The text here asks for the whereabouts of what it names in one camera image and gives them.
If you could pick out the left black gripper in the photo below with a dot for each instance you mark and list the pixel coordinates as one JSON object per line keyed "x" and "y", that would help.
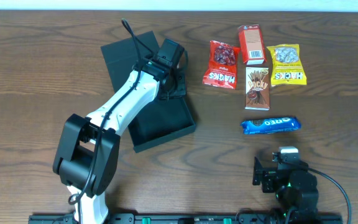
{"x": 175, "y": 84}

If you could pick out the red Hacks candy bag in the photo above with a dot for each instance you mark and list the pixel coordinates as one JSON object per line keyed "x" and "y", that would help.
{"x": 222, "y": 65}

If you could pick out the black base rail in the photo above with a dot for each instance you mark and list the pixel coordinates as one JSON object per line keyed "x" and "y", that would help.
{"x": 128, "y": 218}

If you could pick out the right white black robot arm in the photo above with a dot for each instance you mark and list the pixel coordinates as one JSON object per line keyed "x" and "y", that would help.
{"x": 295, "y": 188}

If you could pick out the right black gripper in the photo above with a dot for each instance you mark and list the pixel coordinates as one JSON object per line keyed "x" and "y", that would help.
{"x": 258, "y": 171}

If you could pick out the brown Pocky box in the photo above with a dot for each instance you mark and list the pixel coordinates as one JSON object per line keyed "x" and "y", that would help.
{"x": 257, "y": 89}

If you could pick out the yellow Hacks candy bag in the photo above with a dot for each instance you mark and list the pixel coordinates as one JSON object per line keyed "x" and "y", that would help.
{"x": 287, "y": 67}

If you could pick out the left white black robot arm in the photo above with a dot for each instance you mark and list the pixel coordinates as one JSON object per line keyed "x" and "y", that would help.
{"x": 87, "y": 153}

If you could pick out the blue Oreo cookie pack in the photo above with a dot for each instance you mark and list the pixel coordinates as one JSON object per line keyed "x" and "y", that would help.
{"x": 270, "y": 125}

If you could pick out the red cardboard snack box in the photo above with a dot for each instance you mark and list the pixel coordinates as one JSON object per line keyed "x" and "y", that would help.
{"x": 252, "y": 44}

